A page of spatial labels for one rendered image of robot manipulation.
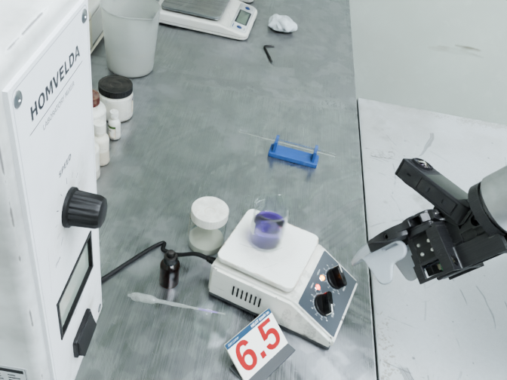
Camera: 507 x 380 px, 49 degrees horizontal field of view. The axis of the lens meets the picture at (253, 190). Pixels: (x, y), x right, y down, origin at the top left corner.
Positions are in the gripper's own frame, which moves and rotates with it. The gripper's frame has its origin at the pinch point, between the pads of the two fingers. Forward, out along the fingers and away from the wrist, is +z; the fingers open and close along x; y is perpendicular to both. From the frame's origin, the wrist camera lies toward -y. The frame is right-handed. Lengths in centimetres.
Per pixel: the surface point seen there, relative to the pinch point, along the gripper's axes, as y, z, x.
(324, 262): -1.7, 7.5, -0.6
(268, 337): 6.8, 12.4, -11.4
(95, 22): -75, 43, -9
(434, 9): -95, 20, 113
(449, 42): -87, 25, 124
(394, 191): -15.6, 9.9, 28.5
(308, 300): 3.6, 7.5, -6.4
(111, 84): -50, 33, -14
